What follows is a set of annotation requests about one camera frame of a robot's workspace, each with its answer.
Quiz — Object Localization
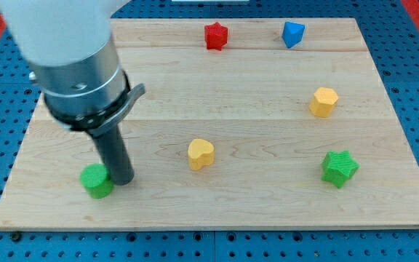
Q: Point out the blue triangular block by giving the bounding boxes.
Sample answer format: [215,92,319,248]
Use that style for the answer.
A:
[282,21,306,49]

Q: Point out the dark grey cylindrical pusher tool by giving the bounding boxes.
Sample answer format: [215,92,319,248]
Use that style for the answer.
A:
[92,125,135,186]

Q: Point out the green star block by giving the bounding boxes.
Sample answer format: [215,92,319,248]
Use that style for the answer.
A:
[321,150,360,188]

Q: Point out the green cylinder block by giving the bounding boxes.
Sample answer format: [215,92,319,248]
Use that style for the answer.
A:
[79,164,114,199]

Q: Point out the yellow hexagon block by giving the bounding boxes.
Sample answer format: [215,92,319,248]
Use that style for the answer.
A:
[308,87,339,118]

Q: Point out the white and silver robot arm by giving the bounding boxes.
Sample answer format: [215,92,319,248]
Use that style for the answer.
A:
[0,0,144,137]

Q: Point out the red star block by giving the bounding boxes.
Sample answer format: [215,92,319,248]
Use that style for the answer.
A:
[204,22,228,51]

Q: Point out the light wooden board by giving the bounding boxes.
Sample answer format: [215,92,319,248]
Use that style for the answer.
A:
[0,18,419,231]

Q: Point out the yellow heart block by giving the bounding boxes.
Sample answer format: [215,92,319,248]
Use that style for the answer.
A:
[188,138,215,170]

